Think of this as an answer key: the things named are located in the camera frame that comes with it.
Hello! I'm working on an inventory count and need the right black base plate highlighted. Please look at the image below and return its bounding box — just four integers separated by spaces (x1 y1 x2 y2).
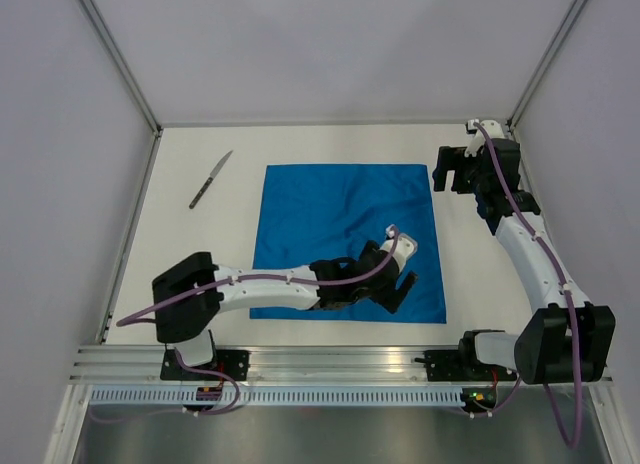
413 349 516 383

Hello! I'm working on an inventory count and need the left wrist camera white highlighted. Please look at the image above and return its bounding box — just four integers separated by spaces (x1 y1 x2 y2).
380 225 418 271

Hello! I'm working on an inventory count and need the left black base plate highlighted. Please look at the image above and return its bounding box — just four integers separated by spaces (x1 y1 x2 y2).
160 349 250 382

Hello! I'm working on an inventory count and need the steak knife dark handle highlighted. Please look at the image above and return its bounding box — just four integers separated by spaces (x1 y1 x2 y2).
188 150 233 210

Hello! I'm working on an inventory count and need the blue cloth napkin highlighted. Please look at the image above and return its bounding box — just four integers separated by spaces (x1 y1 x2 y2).
249 164 447 324

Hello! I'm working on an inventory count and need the left aluminium frame post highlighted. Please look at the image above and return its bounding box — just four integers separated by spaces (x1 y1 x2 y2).
75 0 163 344

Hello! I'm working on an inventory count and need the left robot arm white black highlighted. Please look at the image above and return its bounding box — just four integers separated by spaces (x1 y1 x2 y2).
152 234 418 380

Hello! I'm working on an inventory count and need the white slotted cable duct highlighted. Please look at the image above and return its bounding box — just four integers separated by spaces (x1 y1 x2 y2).
89 385 464 407

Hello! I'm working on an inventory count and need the right aluminium frame post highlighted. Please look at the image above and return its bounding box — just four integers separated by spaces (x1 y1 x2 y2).
506 0 591 133

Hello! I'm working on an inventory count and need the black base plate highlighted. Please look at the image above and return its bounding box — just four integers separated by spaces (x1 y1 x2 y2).
413 349 516 383
160 349 250 382

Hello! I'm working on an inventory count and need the aluminium front rail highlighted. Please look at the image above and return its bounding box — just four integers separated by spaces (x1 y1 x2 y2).
69 344 615 385

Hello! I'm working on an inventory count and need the aluminium frame post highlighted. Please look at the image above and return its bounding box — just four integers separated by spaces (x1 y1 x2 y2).
75 0 163 344
506 0 591 133

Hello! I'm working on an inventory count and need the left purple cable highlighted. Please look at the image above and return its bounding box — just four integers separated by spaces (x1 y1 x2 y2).
89 225 401 425

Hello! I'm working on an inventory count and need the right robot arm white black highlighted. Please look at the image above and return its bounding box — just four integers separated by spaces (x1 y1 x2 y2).
432 138 616 385

